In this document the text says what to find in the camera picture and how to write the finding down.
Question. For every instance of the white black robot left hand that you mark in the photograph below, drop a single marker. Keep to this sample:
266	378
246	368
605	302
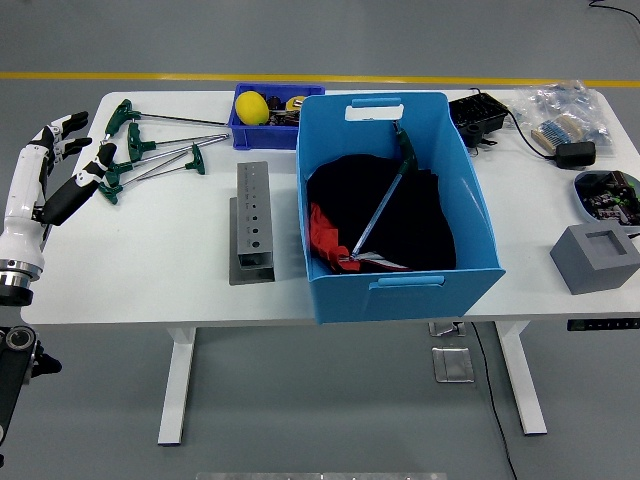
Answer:
25	200

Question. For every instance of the grey metal tool stand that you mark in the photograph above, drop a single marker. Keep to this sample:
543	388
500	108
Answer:
252	215

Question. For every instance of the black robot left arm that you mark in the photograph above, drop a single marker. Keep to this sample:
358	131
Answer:
15	360

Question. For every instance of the large light blue box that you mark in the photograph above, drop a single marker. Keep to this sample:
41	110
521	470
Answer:
400	300

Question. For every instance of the white table leg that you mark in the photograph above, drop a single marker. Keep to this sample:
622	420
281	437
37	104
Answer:
176	385
522	380

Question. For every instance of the small dark blue bin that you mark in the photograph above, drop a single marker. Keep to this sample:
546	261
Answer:
260	135

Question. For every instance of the dark hardware pieces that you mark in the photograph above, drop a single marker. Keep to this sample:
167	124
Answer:
282	117

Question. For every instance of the yellow tape measure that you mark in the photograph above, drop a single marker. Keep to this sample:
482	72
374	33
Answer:
295	103

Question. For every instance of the red cloth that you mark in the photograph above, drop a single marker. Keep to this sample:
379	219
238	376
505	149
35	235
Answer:
322	230

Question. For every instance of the black cloth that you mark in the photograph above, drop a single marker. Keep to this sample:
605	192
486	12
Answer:
425	225

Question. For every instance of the small metal floor plate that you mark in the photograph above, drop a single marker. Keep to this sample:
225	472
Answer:
445	329

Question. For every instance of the square metal floor plate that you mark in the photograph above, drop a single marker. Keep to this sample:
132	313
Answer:
452	365

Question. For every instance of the black plastic tray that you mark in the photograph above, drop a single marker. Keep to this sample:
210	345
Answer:
477	112

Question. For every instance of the beige resistor tape strip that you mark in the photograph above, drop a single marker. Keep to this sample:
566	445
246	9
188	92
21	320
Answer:
555	132

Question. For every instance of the clear plastic component bags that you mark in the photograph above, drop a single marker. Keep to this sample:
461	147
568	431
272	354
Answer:
560	100

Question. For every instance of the black power adapter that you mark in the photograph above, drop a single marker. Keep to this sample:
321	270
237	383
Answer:
575	154

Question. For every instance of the grey block with square recess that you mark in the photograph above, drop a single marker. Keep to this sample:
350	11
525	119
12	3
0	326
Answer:
595	270

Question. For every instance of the light blue parts dish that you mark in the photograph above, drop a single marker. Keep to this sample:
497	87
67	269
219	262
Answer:
607	197

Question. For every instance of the black table control panel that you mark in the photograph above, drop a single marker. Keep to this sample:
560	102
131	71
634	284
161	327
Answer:
600	324

